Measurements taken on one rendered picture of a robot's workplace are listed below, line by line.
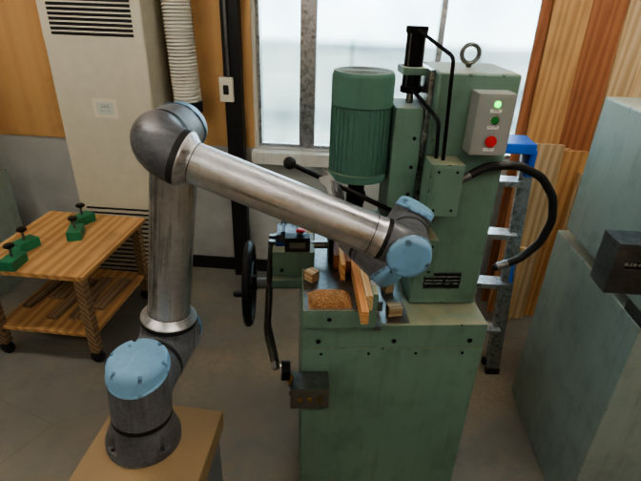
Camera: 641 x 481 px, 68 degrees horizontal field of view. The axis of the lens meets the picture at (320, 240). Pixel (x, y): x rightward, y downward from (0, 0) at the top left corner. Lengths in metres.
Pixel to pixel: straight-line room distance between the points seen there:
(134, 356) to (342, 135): 0.79
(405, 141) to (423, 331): 0.58
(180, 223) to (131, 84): 1.64
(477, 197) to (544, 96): 1.40
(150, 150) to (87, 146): 1.98
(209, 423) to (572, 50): 2.35
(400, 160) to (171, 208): 0.65
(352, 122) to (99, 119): 1.80
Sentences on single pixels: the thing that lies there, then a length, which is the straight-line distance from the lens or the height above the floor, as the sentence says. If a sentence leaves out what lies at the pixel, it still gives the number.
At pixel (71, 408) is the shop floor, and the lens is 2.52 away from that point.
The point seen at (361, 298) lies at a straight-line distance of 1.34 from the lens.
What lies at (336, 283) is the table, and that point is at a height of 0.90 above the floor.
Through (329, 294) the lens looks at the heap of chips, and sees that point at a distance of 1.36.
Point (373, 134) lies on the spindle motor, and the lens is 1.35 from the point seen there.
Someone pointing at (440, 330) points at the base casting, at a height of 0.78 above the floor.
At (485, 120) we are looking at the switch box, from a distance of 1.32.
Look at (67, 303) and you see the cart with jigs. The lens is 2.85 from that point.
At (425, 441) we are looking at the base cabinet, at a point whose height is 0.28.
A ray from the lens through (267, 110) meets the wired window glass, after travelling 2.93.
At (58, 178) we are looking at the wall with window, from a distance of 3.50.
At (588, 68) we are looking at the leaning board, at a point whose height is 1.40.
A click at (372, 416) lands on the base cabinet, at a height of 0.41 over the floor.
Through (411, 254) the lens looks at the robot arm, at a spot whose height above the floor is 1.24.
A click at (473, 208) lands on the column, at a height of 1.14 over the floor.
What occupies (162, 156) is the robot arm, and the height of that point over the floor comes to 1.40.
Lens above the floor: 1.69
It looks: 27 degrees down
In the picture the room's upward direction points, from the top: 2 degrees clockwise
